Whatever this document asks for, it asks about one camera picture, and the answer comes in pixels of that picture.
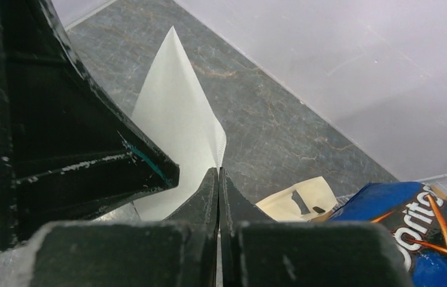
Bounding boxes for stack of paper filters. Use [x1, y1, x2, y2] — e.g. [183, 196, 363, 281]
[256, 176, 337, 222]

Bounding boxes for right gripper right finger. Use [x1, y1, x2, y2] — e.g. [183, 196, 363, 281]
[218, 169, 413, 286]

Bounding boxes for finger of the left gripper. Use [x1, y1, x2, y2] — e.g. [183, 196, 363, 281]
[0, 1, 180, 252]

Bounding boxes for white paper coffee filter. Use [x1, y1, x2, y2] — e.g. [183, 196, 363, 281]
[131, 28, 227, 221]

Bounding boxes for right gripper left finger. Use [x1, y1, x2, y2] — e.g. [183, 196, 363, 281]
[29, 168, 218, 286]

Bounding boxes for blue Doritos chip bag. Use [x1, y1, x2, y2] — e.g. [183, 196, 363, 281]
[329, 182, 447, 286]

